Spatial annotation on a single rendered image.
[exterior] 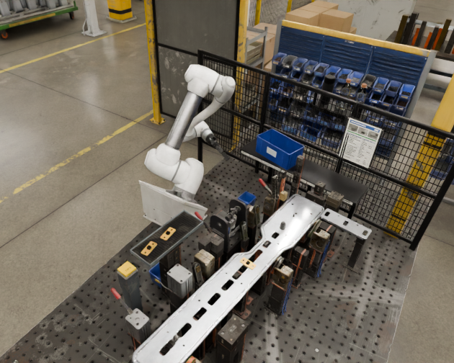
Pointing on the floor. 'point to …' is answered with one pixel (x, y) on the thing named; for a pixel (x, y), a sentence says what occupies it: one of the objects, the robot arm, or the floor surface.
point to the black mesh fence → (331, 137)
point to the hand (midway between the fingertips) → (224, 155)
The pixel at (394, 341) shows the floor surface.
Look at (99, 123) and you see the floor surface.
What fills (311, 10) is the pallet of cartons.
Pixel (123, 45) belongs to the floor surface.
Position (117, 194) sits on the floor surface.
